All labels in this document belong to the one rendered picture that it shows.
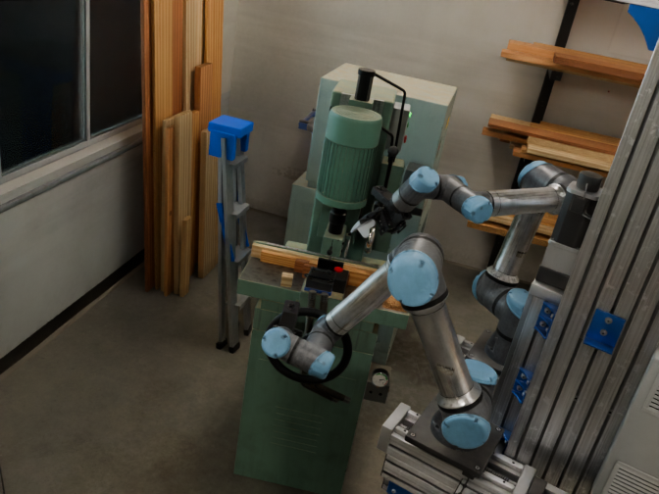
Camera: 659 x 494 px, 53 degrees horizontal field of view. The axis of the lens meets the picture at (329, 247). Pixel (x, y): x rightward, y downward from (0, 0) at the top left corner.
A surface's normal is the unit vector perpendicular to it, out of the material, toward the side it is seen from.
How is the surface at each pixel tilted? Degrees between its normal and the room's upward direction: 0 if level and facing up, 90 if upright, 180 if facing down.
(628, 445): 90
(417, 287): 83
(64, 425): 0
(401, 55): 90
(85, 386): 0
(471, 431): 96
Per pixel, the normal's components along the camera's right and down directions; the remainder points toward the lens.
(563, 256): -0.51, 0.31
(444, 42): -0.26, 0.40
